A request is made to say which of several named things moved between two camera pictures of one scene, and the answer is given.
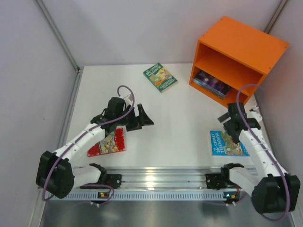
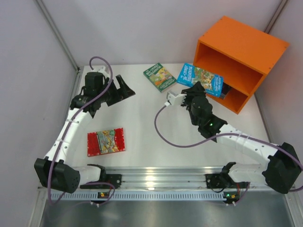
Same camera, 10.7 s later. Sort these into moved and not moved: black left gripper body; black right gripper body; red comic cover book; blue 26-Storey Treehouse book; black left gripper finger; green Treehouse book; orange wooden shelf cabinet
Moved: black left gripper body; black left gripper finger; blue 26-Storey Treehouse book; black right gripper body
Not moved: orange wooden shelf cabinet; green Treehouse book; red comic cover book
